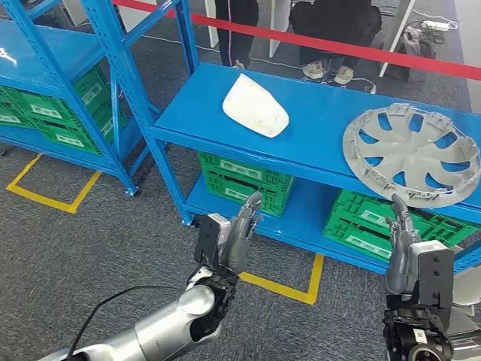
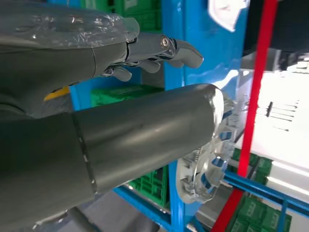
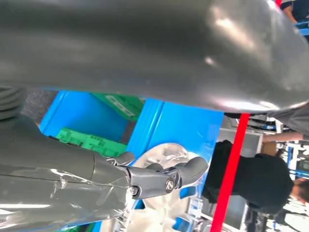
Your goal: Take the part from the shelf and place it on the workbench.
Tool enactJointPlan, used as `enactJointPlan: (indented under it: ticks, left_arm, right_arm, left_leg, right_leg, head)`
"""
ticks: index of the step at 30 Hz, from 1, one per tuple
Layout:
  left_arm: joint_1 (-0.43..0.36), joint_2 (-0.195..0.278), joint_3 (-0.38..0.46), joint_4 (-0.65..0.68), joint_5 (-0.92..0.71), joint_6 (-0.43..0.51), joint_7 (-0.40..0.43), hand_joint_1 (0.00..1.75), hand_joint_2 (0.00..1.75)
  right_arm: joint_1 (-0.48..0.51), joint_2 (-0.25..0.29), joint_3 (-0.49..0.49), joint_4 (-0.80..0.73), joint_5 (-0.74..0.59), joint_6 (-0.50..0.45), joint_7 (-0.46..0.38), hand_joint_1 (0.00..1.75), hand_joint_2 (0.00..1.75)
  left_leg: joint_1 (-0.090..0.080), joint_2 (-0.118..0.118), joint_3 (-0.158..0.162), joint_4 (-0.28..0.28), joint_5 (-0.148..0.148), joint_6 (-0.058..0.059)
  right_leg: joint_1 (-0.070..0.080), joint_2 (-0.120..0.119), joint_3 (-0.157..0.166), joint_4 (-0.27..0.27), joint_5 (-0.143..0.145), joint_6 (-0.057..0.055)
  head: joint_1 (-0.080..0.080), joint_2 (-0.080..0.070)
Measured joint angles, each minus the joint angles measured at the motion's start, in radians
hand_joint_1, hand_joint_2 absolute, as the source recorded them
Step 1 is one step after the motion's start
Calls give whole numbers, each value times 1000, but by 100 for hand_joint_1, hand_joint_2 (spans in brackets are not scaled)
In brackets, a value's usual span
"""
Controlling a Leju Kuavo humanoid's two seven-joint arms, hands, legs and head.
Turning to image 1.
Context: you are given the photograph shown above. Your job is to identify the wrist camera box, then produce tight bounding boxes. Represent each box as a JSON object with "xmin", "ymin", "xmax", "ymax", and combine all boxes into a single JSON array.
[
  {"xmin": 194, "ymin": 213, "xmax": 232, "ymax": 268},
  {"xmin": 407, "ymin": 240, "xmax": 455, "ymax": 310}
]

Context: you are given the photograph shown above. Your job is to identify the person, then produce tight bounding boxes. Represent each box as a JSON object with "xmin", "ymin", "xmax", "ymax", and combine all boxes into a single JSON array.
[
  {"xmin": 288, "ymin": 0, "xmax": 383, "ymax": 86},
  {"xmin": 214, "ymin": 0, "xmax": 260, "ymax": 71}
]

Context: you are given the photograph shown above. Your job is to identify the red barrier tape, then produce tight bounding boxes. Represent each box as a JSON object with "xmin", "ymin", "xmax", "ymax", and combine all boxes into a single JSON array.
[{"xmin": 112, "ymin": 0, "xmax": 481, "ymax": 82}]

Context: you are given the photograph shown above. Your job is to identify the grey plastic wheel hubcap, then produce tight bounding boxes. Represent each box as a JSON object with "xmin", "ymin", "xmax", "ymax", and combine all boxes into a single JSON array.
[{"xmin": 342, "ymin": 103, "xmax": 481, "ymax": 209}]

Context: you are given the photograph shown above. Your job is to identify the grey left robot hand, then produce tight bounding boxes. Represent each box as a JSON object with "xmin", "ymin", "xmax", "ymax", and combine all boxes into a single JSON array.
[{"xmin": 225, "ymin": 191, "xmax": 264, "ymax": 276}]

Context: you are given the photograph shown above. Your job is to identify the long blue metal shelf rack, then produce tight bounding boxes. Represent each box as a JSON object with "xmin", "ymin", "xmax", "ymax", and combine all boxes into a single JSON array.
[{"xmin": 81, "ymin": 0, "xmax": 481, "ymax": 278}]

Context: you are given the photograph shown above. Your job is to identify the white floor cable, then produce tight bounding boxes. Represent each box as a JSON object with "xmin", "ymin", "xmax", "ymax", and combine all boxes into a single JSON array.
[{"xmin": 141, "ymin": 33, "xmax": 377, "ymax": 95}]

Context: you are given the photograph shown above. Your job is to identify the grey bag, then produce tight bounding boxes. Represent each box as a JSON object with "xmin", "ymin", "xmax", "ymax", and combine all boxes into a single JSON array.
[{"xmin": 403, "ymin": 26, "xmax": 437, "ymax": 61}]

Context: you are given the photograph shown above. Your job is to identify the white power strip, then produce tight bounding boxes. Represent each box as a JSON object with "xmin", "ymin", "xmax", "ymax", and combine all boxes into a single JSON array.
[{"xmin": 420, "ymin": 20, "xmax": 450, "ymax": 32}]

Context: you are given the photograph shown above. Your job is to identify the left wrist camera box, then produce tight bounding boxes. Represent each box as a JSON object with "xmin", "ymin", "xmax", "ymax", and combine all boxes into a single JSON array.
[{"xmin": 194, "ymin": 213, "xmax": 232, "ymax": 268}]

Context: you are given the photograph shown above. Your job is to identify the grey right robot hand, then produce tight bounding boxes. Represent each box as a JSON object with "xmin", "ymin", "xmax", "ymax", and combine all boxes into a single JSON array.
[{"xmin": 384, "ymin": 193, "xmax": 421, "ymax": 296}]

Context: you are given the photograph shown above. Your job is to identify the white plastic mirror cover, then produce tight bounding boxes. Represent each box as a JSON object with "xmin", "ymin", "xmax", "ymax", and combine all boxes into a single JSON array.
[{"xmin": 222, "ymin": 73, "xmax": 290, "ymax": 139}]

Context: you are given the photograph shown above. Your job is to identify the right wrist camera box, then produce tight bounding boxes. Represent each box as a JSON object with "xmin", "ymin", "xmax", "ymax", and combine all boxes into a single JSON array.
[{"xmin": 407, "ymin": 240, "xmax": 455, "ymax": 310}]

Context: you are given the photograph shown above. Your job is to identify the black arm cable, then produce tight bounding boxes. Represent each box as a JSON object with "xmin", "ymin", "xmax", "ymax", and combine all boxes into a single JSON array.
[{"xmin": 66, "ymin": 284, "xmax": 189, "ymax": 361}]

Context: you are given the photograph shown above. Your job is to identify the tall blue metal shelf rack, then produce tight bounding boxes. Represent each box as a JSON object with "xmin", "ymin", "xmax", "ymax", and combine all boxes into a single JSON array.
[{"xmin": 0, "ymin": 0, "xmax": 162, "ymax": 198}]

